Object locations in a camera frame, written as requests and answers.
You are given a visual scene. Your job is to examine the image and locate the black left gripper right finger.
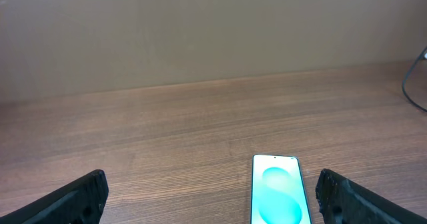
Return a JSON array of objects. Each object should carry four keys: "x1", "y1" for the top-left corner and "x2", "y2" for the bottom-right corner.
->
[{"x1": 316, "y1": 169, "x2": 426, "y2": 224}]

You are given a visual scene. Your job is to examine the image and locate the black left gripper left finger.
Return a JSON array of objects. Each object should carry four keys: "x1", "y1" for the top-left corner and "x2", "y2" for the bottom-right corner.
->
[{"x1": 1, "y1": 169, "x2": 109, "y2": 224}]

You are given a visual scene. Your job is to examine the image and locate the light blue smartphone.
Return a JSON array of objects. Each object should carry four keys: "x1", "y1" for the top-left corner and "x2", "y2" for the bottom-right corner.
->
[{"x1": 250, "y1": 154, "x2": 312, "y2": 224}]

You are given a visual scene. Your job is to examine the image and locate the black USB charging cable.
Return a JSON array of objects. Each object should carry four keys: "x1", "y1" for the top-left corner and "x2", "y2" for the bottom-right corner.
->
[{"x1": 401, "y1": 47, "x2": 427, "y2": 113}]

